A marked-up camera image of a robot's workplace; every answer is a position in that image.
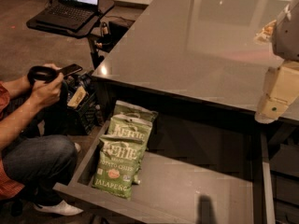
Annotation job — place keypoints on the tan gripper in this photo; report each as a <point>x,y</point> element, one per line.
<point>287,37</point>

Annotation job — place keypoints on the green jalapeno chip bag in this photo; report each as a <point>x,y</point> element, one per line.
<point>119,161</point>

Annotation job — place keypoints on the black smartphone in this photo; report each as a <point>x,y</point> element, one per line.
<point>70,69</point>

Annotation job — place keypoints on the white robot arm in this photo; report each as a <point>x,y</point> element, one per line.
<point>283,33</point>

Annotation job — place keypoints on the person's right forearm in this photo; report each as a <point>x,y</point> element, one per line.
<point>12,125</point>

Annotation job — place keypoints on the person's left forearm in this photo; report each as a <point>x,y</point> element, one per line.
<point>17,87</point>

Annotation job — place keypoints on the grey counter cabinet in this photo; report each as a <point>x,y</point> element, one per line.
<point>195,60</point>

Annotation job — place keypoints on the open grey top drawer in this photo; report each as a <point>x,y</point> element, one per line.
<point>194,172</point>

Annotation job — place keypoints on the middle green chip bag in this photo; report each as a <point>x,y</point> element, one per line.
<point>125,126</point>

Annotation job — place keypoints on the rear green chip bag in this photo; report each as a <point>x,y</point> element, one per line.
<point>135,111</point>

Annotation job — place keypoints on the person's left hand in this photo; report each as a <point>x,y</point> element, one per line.
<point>52,65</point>

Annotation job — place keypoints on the person's right hand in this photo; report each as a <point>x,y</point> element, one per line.
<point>46,94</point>

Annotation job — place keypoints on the black plastic crate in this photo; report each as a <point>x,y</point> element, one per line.
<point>81,118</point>

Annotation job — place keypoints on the black laptop stand table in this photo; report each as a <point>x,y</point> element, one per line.
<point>104,7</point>

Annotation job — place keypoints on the tan packet in crate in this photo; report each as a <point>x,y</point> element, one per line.
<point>77,98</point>

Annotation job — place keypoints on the black laptop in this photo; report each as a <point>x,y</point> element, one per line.
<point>69,14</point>

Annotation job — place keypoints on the white sneaker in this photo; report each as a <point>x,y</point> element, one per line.
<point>62,209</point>

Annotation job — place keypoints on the blue jeans legs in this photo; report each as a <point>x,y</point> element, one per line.
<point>42,155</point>

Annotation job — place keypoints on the red checked shirt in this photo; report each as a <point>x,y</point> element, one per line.
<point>9,188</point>

